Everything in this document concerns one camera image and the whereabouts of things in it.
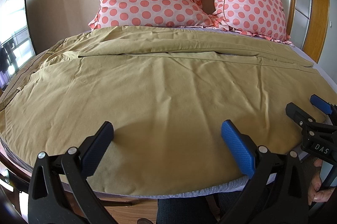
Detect khaki pants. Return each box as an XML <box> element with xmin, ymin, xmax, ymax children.
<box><xmin>0</xmin><ymin>25</ymin><xmax>337</xmax><ymax>197</ymax></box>

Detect person's right hand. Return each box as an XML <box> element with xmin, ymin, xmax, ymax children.
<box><xmin>307</xmin><ymin>172</ymin><xmax>335</xmax><ymax>206</ymax></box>

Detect lavender bed sheet mattress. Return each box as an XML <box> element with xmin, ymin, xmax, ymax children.
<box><xmin>0</xmin><ymin>26</ymin><xmax>337</xmax><ymax>200</ymax></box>

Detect person's leg in jeans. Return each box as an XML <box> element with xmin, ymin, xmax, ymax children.
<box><xmin>156</xmin><ymin>191</ymin><xmax>241</xmax><ymax>223</ymax></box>

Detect wooden wardrobe with panels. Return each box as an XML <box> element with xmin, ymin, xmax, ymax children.
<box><xmin>289</xmin><ymin>0</ymin><xmax>330</xmax><ymax>63</ymax></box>

